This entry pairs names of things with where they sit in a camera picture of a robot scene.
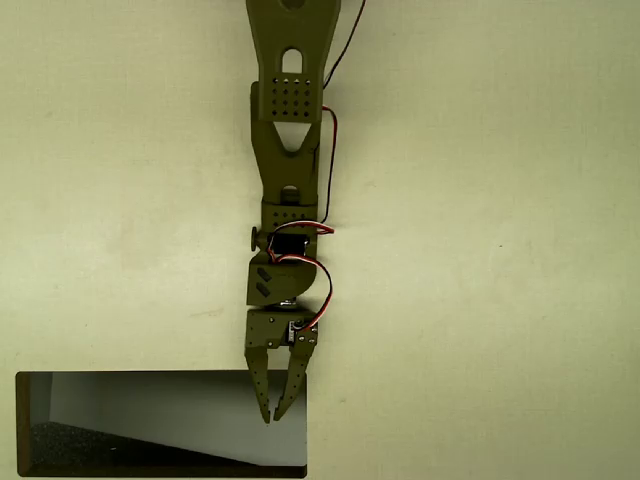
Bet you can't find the short red white servo cable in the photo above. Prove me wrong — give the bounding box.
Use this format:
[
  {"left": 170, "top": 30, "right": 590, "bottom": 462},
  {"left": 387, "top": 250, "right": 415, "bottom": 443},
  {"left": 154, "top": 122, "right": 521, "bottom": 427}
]
[{"left": 266, "top": 221, "right": 336, "bottom": 262}]

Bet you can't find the thin black red arm cable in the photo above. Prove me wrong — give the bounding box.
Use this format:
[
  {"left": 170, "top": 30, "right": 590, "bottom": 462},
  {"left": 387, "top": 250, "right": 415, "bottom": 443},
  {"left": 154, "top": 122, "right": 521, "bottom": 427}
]
[{"left": 319, "top": 0, "right": 369, "bottom": 224}]

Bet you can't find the long red white servo cable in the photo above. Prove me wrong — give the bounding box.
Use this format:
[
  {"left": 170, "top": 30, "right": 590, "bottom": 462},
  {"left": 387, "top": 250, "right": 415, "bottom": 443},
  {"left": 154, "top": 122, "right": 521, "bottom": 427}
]
[{"left": 272, "top": 255, "right": 336, "bottom": 333}]

